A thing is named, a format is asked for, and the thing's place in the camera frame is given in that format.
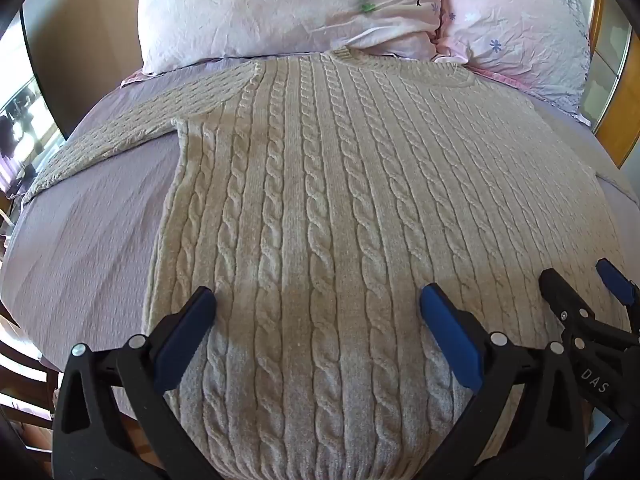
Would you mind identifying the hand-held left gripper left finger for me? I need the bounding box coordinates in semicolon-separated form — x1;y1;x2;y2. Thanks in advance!
52;286;217;480

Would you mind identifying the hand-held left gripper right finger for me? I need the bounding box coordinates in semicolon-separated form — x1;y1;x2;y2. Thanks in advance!
417;283;587;480

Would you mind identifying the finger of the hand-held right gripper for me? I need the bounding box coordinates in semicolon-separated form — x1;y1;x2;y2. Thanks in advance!
595;258;640;312
539;267;597;334

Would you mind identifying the beige cable-knit sweater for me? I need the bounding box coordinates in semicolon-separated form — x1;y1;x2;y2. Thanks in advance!
21;46;632;480

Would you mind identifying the lavender bed sheet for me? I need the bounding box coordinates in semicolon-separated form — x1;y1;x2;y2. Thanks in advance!
0;55;640;413

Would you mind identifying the wooden headboard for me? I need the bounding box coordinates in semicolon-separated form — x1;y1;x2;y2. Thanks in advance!
580;0;640;170

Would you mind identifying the wooden chair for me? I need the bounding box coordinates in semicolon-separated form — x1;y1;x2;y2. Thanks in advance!
0;305;62;461

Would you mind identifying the small pink floral pillow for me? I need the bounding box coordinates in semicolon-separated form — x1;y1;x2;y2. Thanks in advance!
434;0;592;127

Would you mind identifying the window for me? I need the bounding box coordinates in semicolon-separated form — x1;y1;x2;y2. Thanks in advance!
0;10;67;201

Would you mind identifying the large pink floral pillow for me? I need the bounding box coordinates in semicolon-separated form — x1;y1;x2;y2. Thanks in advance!
136;0;444;77

